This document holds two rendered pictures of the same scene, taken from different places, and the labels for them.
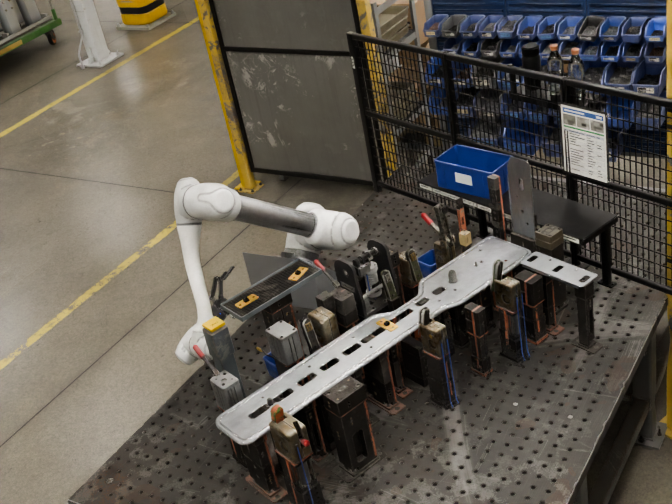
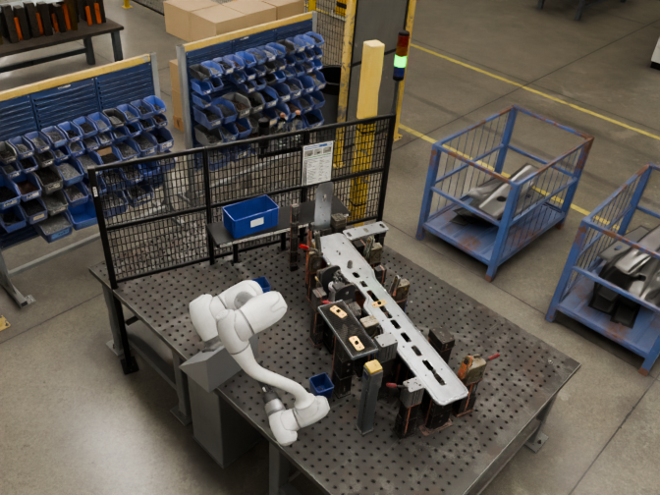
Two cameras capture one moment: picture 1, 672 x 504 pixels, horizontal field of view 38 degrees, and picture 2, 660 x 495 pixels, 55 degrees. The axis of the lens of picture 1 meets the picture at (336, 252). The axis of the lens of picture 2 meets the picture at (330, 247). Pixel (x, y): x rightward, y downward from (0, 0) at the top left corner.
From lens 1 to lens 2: 3.79 m
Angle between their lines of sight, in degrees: 68
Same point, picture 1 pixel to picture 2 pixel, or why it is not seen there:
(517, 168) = (323, 190)
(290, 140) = not seen: outside the picture
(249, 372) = not seen: hidden behind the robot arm
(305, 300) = not seen: hidden behind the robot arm
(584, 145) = (317, 164)
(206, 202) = (281, 308)
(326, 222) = (253, 291)
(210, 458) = (395, 453)
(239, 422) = (447, 391)
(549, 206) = (304, 210)
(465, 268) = (339, 258)
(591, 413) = (431, 280)
